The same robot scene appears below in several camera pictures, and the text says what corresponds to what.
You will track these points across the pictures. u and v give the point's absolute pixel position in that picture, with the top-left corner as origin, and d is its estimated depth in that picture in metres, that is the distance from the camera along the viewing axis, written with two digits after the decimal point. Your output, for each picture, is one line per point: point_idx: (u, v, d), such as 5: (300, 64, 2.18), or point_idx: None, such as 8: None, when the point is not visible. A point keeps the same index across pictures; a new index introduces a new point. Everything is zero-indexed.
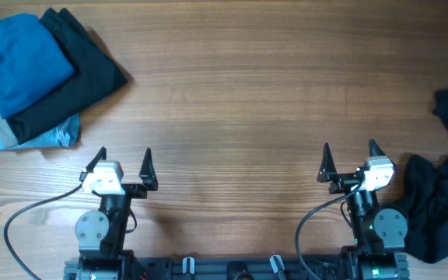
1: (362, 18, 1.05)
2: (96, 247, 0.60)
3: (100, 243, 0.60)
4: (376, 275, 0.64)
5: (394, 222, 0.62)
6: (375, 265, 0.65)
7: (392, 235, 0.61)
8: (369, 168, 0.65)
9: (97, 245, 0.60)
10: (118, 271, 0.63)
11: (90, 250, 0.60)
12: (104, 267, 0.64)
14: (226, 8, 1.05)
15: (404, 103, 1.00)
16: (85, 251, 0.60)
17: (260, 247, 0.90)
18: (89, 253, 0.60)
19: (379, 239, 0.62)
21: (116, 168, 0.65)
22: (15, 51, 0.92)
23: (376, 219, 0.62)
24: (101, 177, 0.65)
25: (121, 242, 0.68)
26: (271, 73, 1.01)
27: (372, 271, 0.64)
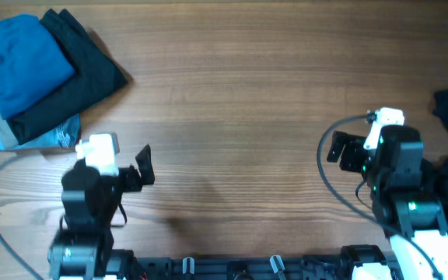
1: (362, 19, 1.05)
2: (81, 197, 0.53)
3: (85, 190, 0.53)
4: (414, 210, 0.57)
5: (403, 128, 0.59)
6: (410, 199, 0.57)
7: (407, 137, 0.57)
8: (377, 111, 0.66)
9: (81, 194, 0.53)
10: (97, 246, 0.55)
11: (72, 201, 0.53)
12: (81, 241, 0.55)
14: (226, 8, 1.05)
15: (403, 103, 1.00)
16: (66, 206, 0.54)
17: (260, 247, 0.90)
18: (71, 205, 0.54)
19: (393, 148, 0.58)
21: (113, 138, 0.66)
22: (15, 52, 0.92)
23: (385, 130, 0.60)
24: (96, 146, 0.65)
25: (108, 220, 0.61)
26: (271, 74, 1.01)
27: (409, 204, 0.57)
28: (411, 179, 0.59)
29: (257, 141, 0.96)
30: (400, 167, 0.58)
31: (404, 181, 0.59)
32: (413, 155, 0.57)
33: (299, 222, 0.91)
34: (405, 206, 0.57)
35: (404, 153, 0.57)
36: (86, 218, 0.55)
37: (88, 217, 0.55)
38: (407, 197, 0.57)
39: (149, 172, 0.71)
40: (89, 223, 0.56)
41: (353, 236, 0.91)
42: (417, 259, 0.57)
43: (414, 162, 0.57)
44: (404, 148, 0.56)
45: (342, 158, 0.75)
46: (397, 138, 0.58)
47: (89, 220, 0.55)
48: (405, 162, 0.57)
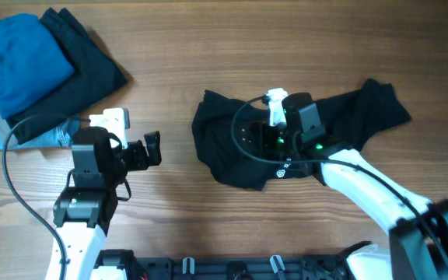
1: (362, 19, 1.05)
2: (90, 148, 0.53)
3: (95, 141, 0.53)
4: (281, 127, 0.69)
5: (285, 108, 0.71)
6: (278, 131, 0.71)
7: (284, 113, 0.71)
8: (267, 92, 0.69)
9: (90, 145, 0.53)
10: (100, 203, 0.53)
11: (82, 153, 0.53)
12: (89, 193, 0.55)
14: (226, 8, 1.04)
15: (404, 102, 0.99)
16: (76, 159, 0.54)
17: (260, 247, 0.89)
18: (79, 158, 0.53)
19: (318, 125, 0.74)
21: (127, 113, 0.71)
22: (15, 51, 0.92)
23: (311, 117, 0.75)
24: (108, 118, 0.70)
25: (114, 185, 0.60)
26: (271, 74, 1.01)
27: (316, 148, 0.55)
28: (295, 130, 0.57)
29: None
30: (306, 126, 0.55)
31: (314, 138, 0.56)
32: (314, 111, 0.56)
33: (300, 222, 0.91)
34: (313, 152, 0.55)
35: (300, 117, 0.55)
36: (96, 173, 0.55)
37: (96, 173, 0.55)
38: (313, 145, 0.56)
39: (155, 151, 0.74)
40: (98, 179, 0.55)
41: (353, 236, 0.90)
42: (337, 166, 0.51)
43: (316, 119, 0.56)
44: (303, 110, 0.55)
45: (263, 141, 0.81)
46: (295, 105, 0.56)
47: (96, 175, 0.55)
48: (291, 121, 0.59)
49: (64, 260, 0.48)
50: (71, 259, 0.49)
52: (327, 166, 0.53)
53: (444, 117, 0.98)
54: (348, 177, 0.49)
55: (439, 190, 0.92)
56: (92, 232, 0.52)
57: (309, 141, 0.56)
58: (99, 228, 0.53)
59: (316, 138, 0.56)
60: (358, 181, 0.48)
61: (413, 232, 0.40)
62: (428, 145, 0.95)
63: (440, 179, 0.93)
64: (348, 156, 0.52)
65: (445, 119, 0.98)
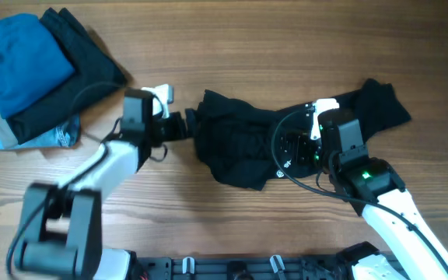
1: (362, 19, 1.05)
2: (140, 100, 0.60)
3: (144, 96, 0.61)
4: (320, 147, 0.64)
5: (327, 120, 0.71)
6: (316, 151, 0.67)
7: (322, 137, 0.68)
8: (314, 103, 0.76)
9: (140, 99, 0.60)
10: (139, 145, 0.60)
11: (132, 104, 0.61)
12: (129, 138, 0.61)
14: (225, 7, 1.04)
15: (404, 102, 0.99)
16: (125, 107, 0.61)
17: (260, 247, 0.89)
18: (128, 108, 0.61)
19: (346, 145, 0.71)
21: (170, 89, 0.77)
22: (15, 50, 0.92)
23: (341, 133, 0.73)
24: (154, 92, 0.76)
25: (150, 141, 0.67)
26: (271, 73, 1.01)
27: (362, 174, 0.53)
28: (334, 148, 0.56)
29: (260, 139, 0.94)
30: (345, 145, 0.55)
31: (355, 160, 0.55)
32: (355, 130, 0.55)
33: (300, 221, 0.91)
34: (357, 179, 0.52)
35: (339, 134, 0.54)
36: (140, 123, 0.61)
37: (140, 122, 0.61)
38: (358, 169, 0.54)
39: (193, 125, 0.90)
40: (141, 129, 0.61)
41: (353, 236, 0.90)
42: (389, 218, 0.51)
43: (357, 138, 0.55)
44: (343, 127, 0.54)
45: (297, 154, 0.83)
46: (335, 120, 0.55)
47: (140, 124, 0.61)
48: (330, 138, 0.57)
49: (106, 151, 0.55)
50: (113, 153, 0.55)
52: (372, 208, 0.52)
53: (444, 117, 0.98)
54: (401, 238, 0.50)
55: (439, 190, 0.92)
56: (129, 148, 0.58)
57: (349, 163, 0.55)
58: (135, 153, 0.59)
59: (356, 159, 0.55)
60: (412, 246, 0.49)
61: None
62: (428, 145, 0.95)
63: (441, 179, 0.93)
64: (401, 206, 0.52)
65: (444, 118, 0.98)
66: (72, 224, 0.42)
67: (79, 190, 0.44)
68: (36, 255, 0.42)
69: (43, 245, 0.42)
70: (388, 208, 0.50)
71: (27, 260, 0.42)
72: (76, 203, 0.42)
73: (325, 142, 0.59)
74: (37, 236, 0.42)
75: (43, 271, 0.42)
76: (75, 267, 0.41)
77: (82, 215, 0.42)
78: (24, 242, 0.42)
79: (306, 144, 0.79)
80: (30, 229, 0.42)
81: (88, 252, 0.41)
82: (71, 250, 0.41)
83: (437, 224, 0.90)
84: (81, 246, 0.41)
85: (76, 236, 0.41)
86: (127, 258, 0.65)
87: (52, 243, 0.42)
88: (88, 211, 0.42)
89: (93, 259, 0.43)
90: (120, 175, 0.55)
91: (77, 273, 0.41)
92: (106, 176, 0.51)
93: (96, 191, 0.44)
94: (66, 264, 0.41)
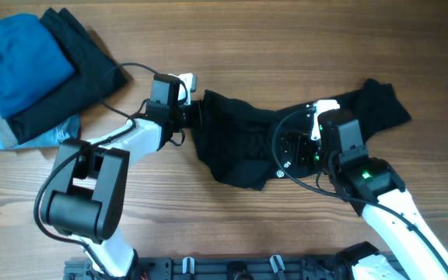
1: (362, 19, 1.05)
2: (167, 84, 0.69)
3: (171, 81, 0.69)
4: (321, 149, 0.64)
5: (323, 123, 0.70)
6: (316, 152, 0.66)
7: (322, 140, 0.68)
8: (316, 103, 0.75)
9: (167, 83, 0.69)
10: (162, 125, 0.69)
11: (160, 86, 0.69)
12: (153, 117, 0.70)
14: (226, 7, 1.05)
15: (404, 102, 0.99)
16: (154, 89, 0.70)
17: (260, 247, 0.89)
18: (157, 89, 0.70)
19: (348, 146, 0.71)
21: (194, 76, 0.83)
22: (15, 51, 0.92)
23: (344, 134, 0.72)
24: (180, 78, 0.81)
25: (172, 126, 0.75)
26: (271, 73, 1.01)
27: (362, 174, 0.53)
28: (333, 148, 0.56)
29: (260, 140, 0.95)
30: (345, 145, 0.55)
31: (355, 160, 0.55)
32: (355, 130, 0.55)
33: (300, 221, 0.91)
34: (357, 179, 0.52)
35: (339, 134, 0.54)
36: (164, 105, 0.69)
37: (165, 104, 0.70)
38: (358, 169, 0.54)
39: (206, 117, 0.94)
40: (164, 110, 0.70)
41: (353, 235, 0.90)
42: (389, 218, 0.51)
43: (357, 138, 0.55)
44: (343, 128, 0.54)
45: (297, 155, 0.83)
46: (334, 120, 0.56)
47: (164, 105, 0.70)
48: (329, 138, 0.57)
49: (135, 124, 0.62)
50: (140, 127, 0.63)
52: (371, 208, 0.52)
53: (444, 117, 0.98)
54: (401, 237, 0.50)
55: (439, 190, 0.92)
56: (152, 127, 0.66)
57: (348, 163, 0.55)
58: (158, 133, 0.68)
59: (356, 159, 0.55)
60: (412, 245, 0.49)
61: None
62: (428, 145, 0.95)
63: (440, 179, 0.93)
64: (402, 206, 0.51)
65: (444, 119, 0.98)
66: (100, 179, 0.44)
67: (110, 150, 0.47)
68: (62, 205, 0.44)
69: (69, 198, 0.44)
70: (387, 208, 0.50)
71: (52, 212, 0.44)
72: (106, 159, 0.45)
73: (325, 144, 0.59)
74: (65, 186, 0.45)
75: (66, 223, 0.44)
76: (97, 222, 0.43)
77: (110, 171, 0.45)
78: (53, 192, 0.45)
79: (306, 145, 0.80)
80: (60, 179, 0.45)
81: (110, 208, 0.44)
82: (96, 203, 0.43)
83: (436, 224, 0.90)
84: (105, 203, 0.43)
85: (101, 193, 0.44)
86: (131, 254, 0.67)
87: (78, 197, 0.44)
88: (117, 169, 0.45)
89: (114, 218, 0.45)
90: (141, 149, 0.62)
91: (97, 228, 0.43)
92: (131, 145, 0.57)
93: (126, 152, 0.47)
94: (89, 217, 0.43)
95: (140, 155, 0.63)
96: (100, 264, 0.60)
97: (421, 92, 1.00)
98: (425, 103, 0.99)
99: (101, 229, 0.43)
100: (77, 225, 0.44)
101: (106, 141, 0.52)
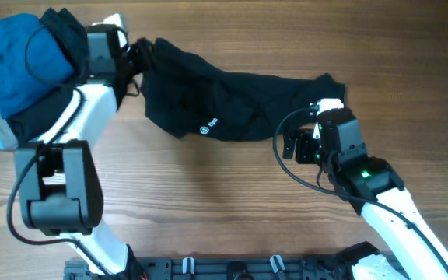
1: (362, 19, 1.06)
2: (103, 35, 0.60)
3: (106, 30, 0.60)
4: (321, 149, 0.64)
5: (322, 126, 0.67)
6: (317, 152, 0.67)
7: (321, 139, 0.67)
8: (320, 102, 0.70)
9: (103, 33, 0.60)
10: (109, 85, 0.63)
11: (95, 39, 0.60)
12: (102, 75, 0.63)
14: (226, 8, 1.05)
15: (404, 102, 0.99)
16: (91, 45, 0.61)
17: (260, 247, 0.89)
18: (92, 43, 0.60)
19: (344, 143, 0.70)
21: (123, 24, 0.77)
22: (15, 50, 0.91)
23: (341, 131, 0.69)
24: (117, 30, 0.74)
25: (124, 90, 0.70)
26: (271, 73, 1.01)
27: (361, 173, 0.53)
28: (333, 148, 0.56)
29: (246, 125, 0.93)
30: (345, 145, 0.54)
31: (354, 159, 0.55)
32: (355, 130, 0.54)
33: (300, 221, 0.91)
34: (356, 177, 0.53)
35: (339, 134, 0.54)
36: (106, 60, 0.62)
37: (107, 57, 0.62)
38: (357, 169, 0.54)
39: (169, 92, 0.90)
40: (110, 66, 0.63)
41: (353, 235, 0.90)
42: (388, 217, 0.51)
43: (357, 138, 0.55)
44: (343, 127, 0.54)
45: (297, 152, 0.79)
46: (334, 120, 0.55)
47: (109, 59, 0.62)
48: (328, 138, 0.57)
49: (82, 97, 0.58)
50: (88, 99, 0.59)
52: (370, 206, 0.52)
53: (444, 117, 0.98)
54: (400, 236, 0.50)
55: (439, 190, 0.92)
56: (103, 91, 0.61)
57: (348, 163, 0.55)
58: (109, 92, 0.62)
59: (355, 159, 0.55)
60: (411, 243, 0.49)
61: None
62: (428, 145, 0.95)
63: (440, 179, 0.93)
64: (401, 205, 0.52)
65: (444, 119, 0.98)
66: (68, 176, 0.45)
67: (68, 144, 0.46)
68: (42, 209, 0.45)
69: (47, 201, 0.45)
70: (386, 206, 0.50)
71: (34, 218, 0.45)
72: (66, 156, 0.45)
73: (323, 142, 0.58)
74: (36, 192, 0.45)
75: (50, 222, 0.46)
76: (82, 211, 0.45)
77: (75, 164, 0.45)
78: (27, 201, 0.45)
79: (309, 142, 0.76)
80: (29, 187, 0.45)
81: (89, 197, 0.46)
82: (74, 197, 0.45)
83: (437, 224, 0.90)
84: (83, 195, 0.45)
85: (75, 187, 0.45)
86: (124, 249, 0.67)
87: (54, 197, 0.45)
88: (81, 161, 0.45)
89: (95, 204, 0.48)
90: (97, 119, 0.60)
91: (83, 216, 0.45)
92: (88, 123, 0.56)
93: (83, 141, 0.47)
94: (72, 211, 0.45)
95: (101, 124, 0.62)
96: (96, 260, 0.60)
97: (421, 92, 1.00)
98: (425, 103, 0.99)
99: (86, 218, 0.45)
100: (61, 221, 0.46)
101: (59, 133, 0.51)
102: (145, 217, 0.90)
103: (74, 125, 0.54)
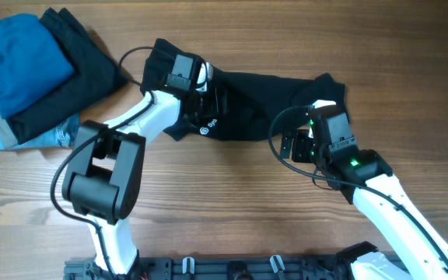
1: (362, 19, 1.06)
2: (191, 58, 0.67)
3: (194, 57, 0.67)
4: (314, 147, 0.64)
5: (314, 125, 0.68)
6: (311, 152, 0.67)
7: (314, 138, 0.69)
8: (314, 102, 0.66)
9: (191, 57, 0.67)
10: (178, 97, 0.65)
11: (183, 61, 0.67)
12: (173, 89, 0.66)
14: (226, 8, 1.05)
15: (404, 102, 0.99)
16: (176, 64, 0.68)
17: (260, 246, 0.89)
18: (180, 62, 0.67)
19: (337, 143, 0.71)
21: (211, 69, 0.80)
22: (15, 51, 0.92)
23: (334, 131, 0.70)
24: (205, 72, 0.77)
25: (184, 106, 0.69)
26: (271, 73, 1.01)
27: (351, 162, 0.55)
28: (323, 142, 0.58)
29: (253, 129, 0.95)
30: (334, 138, 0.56)
31: (344, 152, 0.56)
32: (344, 122, 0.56)
33: (300, 221, 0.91)
34: (345, 166, 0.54)
35: (327, 126, 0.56)
36: (185, 79, 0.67)
37: (186, 78, 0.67)
38: (347, 159, 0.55)
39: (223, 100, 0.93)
40: (183, 85, 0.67)
41: (353, 235, 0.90)
42: (377, 201, 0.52)
43: (345, 130, 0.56)
44: (331, 120, 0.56)
45: (292, 152, 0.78)
46: (322, 114, 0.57)
47: (185, 79, 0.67)
48: (317, 132, 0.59)
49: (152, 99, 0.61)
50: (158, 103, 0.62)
52: (360, 192, 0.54)
53: (444, 117, 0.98)
54: (390, 218, 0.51)
55: (439, 190, 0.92)
56: (173, 99, 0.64)
57: (338, 155, 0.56)
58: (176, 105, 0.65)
59: (345, 151, 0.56)
60: (400, 225, 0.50)
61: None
62: (428, 145, 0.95)
63: (440, 179, 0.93)
64: (390, 189, 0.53)
65: (444, 118, 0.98)
66: (118, 161, 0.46)
67: (127, 135, 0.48)
68: (82, 186, 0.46)
69: (89, 179, 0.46)
70: (375, 190, 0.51)
71: (73, 191, 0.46)
72: (124, 145, 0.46)
73: (316, 137, 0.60)
74: (85, 168, 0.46)
75: (85, 201, 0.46)
76: (116, 201, 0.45)
77: (127, 155, 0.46)
78: (72, 173, 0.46)
79: (304, 142, 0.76)
80: (79, 162, 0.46)
81: (128, 190, 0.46)
82: (114, 184, 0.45)
83: (437, 224, 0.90)
84: (123, 185, 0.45)
85: (120, 176, 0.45)
86: (134, 252, 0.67)
87: (99, 178, 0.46)
88: (134, 154, 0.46)
89: (131, 199, 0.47)
90: (159, 125, 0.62)
91: (116, 208, 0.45)
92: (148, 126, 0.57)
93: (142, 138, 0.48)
94: (108, 198, 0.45)
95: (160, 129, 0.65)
96: (106, 257, 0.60)
97: (421, 92, 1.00)
98: (425, 103, 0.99)
99: (118, 209, 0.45)
100: (96, 203, 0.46)
101: (124, 124, 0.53)
102: (145, 217, 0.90)
103: (138, 122, 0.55)
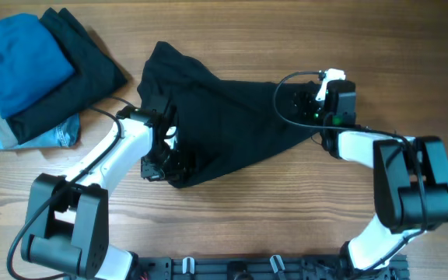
1: (362, 19, 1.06)
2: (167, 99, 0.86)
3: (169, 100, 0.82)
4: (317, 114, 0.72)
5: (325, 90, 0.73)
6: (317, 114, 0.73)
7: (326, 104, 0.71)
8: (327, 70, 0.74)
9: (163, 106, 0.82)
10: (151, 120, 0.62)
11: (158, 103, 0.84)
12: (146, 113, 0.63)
14: (225, 8, 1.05)
15: (404, 103, 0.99)
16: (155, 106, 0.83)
17: (260, 246, 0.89)
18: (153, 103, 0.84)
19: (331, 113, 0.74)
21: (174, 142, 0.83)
22: (15, 51, 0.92)
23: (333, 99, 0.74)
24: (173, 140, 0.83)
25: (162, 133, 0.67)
26: (271, 73, 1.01)
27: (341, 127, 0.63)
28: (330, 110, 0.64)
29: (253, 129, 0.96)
30: (340, 110, 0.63)
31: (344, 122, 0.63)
32: (352, 101, 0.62)
33: (301, 222, 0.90)
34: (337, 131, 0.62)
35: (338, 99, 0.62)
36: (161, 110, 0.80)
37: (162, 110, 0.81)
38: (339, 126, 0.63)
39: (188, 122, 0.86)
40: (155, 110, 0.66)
41: (354, 235, 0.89)
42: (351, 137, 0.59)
43: (351, 107, 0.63)
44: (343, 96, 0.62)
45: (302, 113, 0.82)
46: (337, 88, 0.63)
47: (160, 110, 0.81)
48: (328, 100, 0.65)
49: (119, 134, 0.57)
50: (125, 137, 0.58)
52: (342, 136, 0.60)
53: (443, 117, 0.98)
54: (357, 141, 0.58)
55: None
56: (143, 131, 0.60)
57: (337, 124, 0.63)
58: (149, 134, 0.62)
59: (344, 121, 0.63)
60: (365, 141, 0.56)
61: (393, 145, 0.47)
62: None
63: None
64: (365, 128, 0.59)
65: (444, 118, 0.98)
66: (78, 221, 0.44)
67: (87, 188, 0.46)
68: (41, 246, 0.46)
69: (54, 239, 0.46)
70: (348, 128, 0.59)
71: (35, 251, 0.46)
72: (82, 202, 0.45)
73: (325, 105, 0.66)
74: (42, 231, 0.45)
75: (50, 260, 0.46)
76: (80, 263, 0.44)
77: (86, 215, 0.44)
78: (30, 236, 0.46)
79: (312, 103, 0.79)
80: (36, 224, 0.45)
81: (92, 249, 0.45)
82: (77, 246, 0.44)
83: None
84: (85, 248, 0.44)
85: (82, 238, 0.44)
86: (129, 259, 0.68)
87: (63, 237, 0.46)
88: (93, 211, 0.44)
89: (99, 252, 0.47)
90: (129, 159, 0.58)
91: (81, 268, 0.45)
92: (119, 162, 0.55)
93: (101, 190, 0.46)
94: (71, 259, 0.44)
95: (133, 162, 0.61)
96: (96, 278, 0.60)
97: (420, 92, 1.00)
98: (425, 103, 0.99)
99: (84, 270, 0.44)
100: (59, 263, 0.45)
101: (93, 164, 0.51)
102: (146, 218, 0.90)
103: (103, 164, 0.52)
